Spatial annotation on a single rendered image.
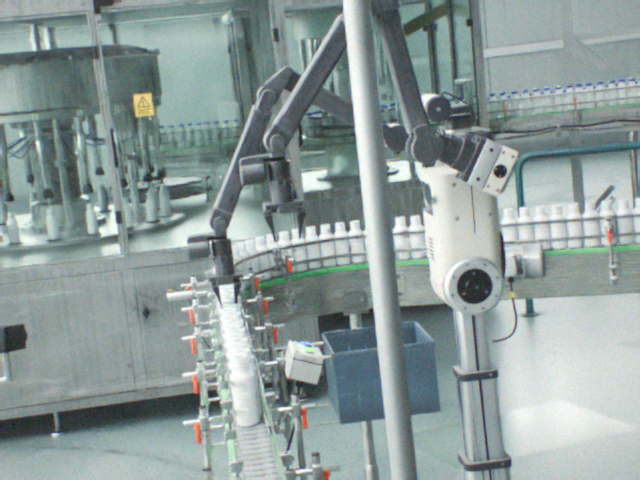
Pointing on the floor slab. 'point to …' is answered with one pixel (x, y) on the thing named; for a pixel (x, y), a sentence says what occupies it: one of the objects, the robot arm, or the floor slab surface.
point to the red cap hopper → (575, 88)
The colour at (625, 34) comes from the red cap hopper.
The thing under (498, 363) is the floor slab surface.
